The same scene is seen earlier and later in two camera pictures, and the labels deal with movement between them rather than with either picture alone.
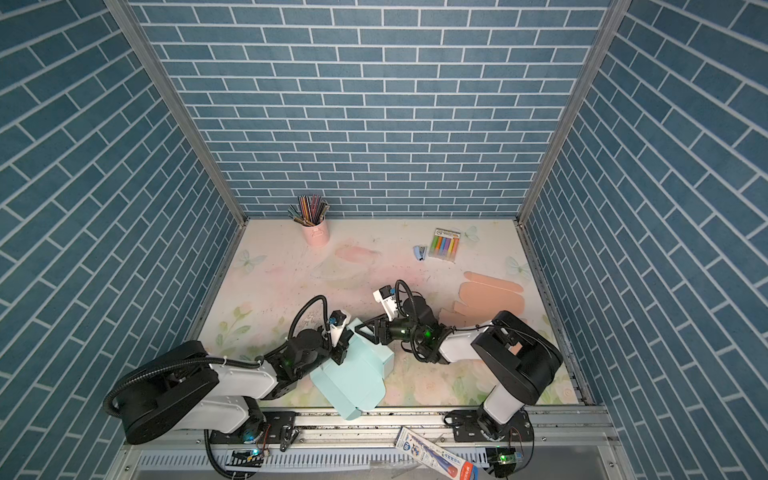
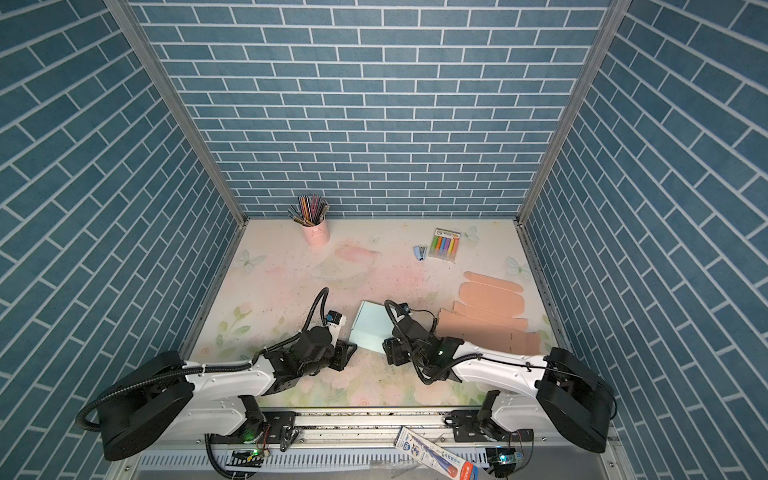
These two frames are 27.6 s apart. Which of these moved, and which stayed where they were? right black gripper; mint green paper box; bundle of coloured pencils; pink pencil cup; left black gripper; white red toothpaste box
Moved: right black gripper; mint green paper box
Stayed: white red toothpaste box; bundle of coloured pencils; pink pencil cup; left black gripper
